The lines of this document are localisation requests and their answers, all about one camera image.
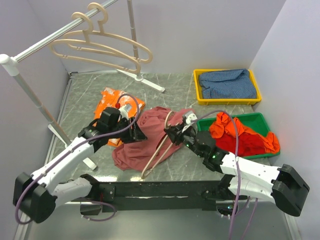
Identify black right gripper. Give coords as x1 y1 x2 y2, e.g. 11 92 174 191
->
164 122 205 158

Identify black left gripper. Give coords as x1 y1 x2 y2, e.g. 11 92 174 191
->
108 116 148 144

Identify pink t shirt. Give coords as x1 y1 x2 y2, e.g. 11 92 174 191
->
112 106 195 172

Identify beige front hanger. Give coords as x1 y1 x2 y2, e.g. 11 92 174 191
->
138 107 184 179

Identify beige hanger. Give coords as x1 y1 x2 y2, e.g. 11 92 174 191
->
63 2 153 63
49 12 141 74
138 107 184 179

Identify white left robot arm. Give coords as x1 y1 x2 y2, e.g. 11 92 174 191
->
13 107 147 224

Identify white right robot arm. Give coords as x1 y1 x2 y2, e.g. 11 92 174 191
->
164 124 310 217

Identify orange white folded shirt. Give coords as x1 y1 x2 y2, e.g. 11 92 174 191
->
93 87 146 147

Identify blue checked shirt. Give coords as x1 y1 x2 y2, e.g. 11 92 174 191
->
198 68 257 99

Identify beige middle hanger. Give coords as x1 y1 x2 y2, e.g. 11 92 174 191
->
49 12 141 74

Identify beige rear hanger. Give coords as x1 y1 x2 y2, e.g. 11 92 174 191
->
63 2 153 63

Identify orange red clothes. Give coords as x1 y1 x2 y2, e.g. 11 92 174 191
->
209 112 281 157

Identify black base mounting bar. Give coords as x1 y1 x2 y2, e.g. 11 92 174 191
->
80 175 236 216

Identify green plastic tray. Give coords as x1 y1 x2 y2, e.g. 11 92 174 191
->
197 113 281 160

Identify silver white clothes rack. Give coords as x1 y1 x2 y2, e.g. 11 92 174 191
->
0 0 166 171

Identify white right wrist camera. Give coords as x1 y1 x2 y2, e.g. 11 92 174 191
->
182 111 198 132

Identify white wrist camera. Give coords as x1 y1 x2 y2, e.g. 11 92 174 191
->
115 102 132 119
182 111 198 132

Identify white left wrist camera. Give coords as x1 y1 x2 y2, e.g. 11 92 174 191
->
115 102 132 119

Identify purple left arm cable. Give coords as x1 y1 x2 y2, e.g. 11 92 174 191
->
14 93 140 224

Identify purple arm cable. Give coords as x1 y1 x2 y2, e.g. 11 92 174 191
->
14 93 140 224
190 110 259 240

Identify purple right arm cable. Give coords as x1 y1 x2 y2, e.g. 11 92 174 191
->
190 110 259 240

